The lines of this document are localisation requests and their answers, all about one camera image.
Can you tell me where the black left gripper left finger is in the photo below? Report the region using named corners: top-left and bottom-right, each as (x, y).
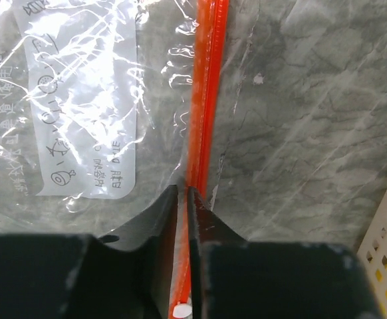
top-left (0, 185), bottom-right (178, 318)

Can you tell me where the clear zip bag orange zipper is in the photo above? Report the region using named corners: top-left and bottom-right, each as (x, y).
top-left (0, 0), bottom-right (257, 319)

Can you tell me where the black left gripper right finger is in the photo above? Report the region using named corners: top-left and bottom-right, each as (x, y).
top-left (187, 187), bottom-right (382, 318)

